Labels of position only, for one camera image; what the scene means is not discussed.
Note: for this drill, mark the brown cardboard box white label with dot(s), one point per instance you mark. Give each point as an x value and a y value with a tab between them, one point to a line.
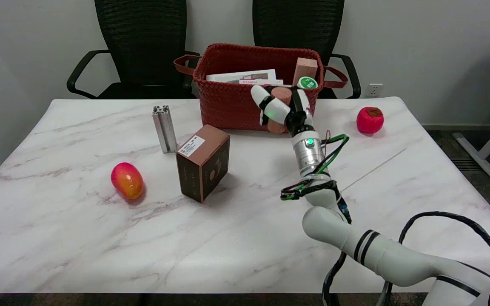
202	163

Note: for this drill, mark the white wall socket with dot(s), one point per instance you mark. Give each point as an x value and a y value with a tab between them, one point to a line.
374	90

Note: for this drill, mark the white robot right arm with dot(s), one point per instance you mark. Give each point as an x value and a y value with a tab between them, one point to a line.
328	225

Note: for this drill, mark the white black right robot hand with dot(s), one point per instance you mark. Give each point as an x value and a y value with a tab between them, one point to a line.
277	109

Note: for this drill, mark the white printed booklet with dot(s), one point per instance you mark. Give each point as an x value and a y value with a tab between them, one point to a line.
245	75

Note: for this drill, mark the white desk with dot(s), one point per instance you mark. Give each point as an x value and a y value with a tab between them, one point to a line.
485	146

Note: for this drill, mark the white box with pink label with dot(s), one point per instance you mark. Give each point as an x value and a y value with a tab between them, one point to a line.
266	81

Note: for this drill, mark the red apple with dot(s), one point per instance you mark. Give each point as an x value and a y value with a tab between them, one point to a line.
370	120

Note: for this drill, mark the red yellow mango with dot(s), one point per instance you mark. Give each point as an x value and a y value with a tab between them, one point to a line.
126	180

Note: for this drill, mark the tan wooden cylinder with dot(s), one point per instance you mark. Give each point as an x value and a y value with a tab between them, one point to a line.
285	96

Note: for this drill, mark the silver aluminium extrusion profile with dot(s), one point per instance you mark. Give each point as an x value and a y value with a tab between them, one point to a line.
165	129

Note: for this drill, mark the light wooden block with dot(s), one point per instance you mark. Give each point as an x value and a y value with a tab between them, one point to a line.
304	68

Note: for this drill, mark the black mesh office chair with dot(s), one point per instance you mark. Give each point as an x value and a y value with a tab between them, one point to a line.
143	42
298	25

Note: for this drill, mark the red woven basket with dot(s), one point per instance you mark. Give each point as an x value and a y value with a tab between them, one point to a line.
232	108

